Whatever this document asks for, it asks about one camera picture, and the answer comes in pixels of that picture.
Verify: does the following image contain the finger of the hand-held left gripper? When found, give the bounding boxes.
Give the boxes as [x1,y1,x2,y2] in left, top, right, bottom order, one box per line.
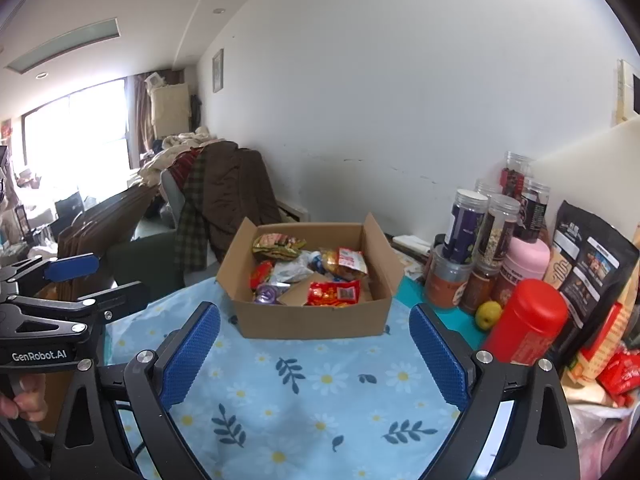
[0,253,100,287]
[6,281,151,327]

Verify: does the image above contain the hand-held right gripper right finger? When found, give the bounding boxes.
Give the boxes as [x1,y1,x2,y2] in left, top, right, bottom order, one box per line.
[408,303,583,480]

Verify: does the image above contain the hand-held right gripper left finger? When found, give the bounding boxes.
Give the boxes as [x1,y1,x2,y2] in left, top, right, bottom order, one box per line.
[47,301,222,480]

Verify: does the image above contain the cardboard box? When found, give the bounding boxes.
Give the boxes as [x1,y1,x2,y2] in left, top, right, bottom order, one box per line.
[216,212,406,341]

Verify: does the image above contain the green gold snack packet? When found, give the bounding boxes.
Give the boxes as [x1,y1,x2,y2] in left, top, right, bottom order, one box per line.
[252,233,307,262]

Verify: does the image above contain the person's left hand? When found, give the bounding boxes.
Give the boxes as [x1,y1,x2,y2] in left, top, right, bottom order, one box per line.
[0,375,49,423]

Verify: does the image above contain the brown boards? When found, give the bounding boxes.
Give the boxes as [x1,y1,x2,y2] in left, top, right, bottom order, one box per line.
[57,185,157,286]

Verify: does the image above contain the brown powder jar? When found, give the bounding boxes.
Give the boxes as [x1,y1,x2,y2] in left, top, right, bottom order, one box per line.
[459,260,501,316]

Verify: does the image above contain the green plaid cloth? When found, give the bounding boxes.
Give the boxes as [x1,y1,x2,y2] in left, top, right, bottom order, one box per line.
[174,152,208,273]

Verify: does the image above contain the red plastic canister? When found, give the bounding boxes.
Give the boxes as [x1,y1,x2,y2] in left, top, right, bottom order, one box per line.
[481,278,570,367]

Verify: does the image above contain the purple foil snack packet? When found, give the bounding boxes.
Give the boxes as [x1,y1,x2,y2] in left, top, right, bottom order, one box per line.
[252,282,291,306]

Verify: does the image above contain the grey-blue chair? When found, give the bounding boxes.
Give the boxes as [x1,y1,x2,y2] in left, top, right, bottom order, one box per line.
[160,167,188,231]

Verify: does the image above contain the white flat box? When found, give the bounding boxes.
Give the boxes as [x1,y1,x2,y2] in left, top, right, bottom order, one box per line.
[391,233,432,261]

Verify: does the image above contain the blue floral tablecloth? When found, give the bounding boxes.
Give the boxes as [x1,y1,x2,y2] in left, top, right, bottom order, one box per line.
[102,275,516,480]

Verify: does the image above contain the red snack packet yellow print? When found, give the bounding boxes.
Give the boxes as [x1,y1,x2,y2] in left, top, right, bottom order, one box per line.
[306,280,362,307]

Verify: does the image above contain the clear plastic snack packet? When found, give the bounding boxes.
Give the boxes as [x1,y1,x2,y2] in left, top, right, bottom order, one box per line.
[272,260,313,283]

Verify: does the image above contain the purple label jar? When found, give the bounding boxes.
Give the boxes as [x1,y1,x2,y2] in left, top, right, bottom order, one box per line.
[442,189,488,265]

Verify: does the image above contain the red packet clear window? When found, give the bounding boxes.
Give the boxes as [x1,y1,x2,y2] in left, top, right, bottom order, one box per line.
[336,247,369,277]

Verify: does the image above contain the pink tin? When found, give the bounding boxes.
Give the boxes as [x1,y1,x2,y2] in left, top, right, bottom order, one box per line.
[490,237,551,308]

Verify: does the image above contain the clear jar of grains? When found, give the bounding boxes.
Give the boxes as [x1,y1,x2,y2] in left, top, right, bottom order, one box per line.
[474,194,521,267]

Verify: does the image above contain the red plaid cloth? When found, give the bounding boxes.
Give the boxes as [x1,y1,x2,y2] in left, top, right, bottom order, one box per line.
[170,147,201,181]

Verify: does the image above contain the cream bedding pile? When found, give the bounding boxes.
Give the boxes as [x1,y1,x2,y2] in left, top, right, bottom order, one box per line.
[137,127,221,186]

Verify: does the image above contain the brown jacket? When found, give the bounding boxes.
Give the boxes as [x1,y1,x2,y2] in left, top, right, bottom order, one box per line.
[200,141,283,263]

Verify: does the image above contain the brown curtain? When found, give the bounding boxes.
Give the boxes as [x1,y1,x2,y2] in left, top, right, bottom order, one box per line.
[124,74,153,168]

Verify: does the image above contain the orange striped packet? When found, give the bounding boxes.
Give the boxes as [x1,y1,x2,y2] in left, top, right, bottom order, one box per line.
[562,300,632,386]

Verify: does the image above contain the dark label jar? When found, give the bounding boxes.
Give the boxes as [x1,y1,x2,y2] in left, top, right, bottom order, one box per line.
[515,176,551,243]

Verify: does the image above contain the black printed pouch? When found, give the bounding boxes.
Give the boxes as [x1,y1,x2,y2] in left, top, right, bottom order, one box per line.
[542,200,635,361]

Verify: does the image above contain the red wrapped packet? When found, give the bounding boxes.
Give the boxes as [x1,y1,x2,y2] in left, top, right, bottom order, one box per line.
[597,347,640,408]

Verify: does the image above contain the clear jar of red berries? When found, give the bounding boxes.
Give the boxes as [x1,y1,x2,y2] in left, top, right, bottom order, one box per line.
[500,151,535,201]

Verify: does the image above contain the ceiling light panel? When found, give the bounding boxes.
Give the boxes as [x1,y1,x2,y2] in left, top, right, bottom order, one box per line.
[6,19,121,73]

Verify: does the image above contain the white foam board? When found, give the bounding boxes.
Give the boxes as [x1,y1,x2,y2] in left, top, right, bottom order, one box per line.
[530,115,640,241]

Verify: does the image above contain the white wall box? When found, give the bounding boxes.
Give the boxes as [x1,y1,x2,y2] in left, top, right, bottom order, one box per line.
[614,59,640,126]

